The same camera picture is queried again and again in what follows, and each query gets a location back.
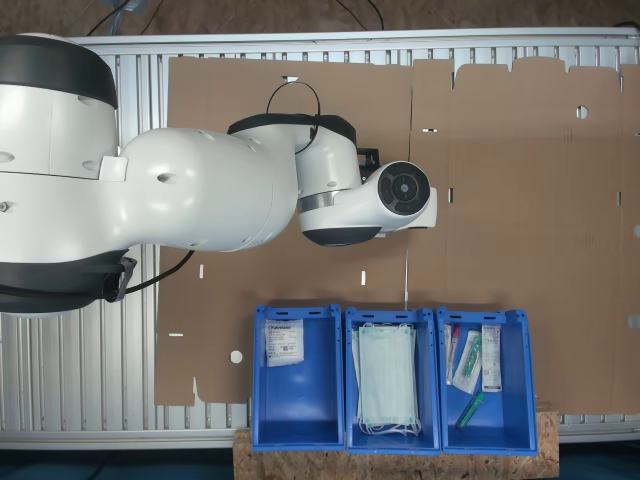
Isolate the long white printed packet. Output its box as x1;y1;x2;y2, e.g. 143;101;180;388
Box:
480;323;503;395

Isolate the brown cardboard sheet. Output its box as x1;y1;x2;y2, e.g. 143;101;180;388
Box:
153;55;415;407
407;57;640;416

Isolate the printed flat cotton packet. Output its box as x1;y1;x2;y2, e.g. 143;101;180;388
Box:
263;318;306;369

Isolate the loose green capped tube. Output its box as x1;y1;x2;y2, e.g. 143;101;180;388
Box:
454;390;487;430

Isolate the blue bin with face masks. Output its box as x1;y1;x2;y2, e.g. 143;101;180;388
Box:
343;306;442;455

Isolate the chipboard wood board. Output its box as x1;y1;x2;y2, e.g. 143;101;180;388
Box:
232;410;560;480

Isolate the blue bin with cotton packet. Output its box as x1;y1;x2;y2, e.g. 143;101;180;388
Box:
252;303;346;450

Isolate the blue bin with tube packets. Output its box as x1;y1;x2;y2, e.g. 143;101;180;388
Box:
435;307;539;456

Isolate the pale face mask stack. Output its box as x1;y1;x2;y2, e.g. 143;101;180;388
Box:
351;322;421;435

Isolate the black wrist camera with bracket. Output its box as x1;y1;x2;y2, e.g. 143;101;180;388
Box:
355;147;381;181

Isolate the clear packet with green item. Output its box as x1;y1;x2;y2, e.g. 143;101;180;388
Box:
452;329;485;394

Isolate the black camera cable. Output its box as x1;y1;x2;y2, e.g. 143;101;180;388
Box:
122;248;196;296

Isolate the clear packet with red tube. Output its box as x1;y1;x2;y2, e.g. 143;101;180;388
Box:
443;323;462;386

